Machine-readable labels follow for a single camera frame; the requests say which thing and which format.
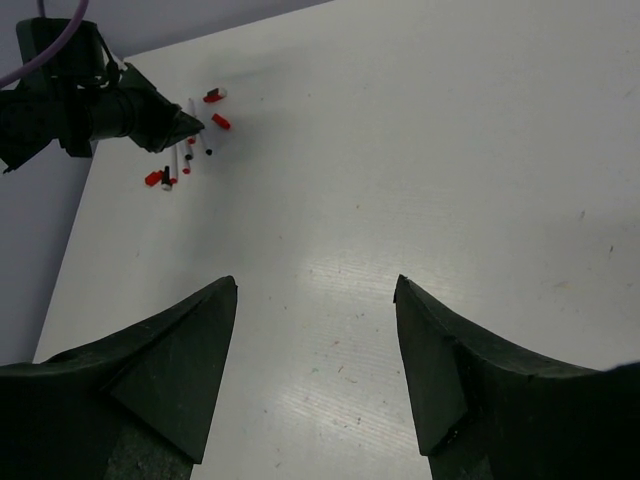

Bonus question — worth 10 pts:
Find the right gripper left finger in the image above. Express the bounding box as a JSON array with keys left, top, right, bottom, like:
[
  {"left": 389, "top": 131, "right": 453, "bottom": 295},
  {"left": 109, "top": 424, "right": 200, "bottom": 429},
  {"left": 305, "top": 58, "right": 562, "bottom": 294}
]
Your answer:
[{"left": 1, "top": 276, "right": 237, "bottom": 479}]

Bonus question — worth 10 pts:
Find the black pen cap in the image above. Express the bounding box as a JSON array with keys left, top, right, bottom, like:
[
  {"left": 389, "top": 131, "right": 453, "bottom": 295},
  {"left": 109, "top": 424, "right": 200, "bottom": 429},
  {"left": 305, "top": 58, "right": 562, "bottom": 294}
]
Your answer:
[{"left": 161, "top": 165, "right": 173, "bottom": 191}]

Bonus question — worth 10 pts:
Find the red cap with black clip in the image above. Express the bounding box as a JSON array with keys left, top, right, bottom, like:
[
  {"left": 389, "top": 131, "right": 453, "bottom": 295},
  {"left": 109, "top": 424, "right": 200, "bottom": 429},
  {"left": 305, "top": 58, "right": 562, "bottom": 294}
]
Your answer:
[{"left": 203, "top": 87, "right": 227, "bottom": 104}]

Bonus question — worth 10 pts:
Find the white marker black tip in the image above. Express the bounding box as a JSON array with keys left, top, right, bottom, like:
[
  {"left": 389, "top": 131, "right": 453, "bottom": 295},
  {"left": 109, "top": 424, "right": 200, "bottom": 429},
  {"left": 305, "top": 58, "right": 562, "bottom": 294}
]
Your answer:
[
  {"left": 184, "top": 139, "right": 194, "bottom": 161},
  {"left": 199, "top": 130, "right": 214, "bottom": 156}
]

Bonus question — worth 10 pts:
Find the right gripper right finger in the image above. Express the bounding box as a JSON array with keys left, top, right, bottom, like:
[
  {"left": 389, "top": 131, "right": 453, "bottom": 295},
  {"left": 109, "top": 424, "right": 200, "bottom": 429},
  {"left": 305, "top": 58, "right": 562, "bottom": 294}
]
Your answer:
[{"left": 394, "top": 277, "right": 639, "bottom": 479}]

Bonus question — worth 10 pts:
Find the red pen cap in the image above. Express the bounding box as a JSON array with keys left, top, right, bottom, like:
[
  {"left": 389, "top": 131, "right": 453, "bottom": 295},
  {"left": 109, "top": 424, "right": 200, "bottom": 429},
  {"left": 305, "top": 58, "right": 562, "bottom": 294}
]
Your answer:
[
  {"left": 211, "top": 113, "right": 231, "bottom": 130},
  {"left": 144, "top": 170, "right": 164, "bottom": 187}
]

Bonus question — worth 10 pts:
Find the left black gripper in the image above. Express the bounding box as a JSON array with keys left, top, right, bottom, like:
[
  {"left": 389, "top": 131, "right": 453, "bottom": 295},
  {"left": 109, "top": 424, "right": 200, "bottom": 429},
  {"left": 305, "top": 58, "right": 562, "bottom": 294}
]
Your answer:
[{"left": 1, "top": 21, "right": 205, "bottom": 170}]

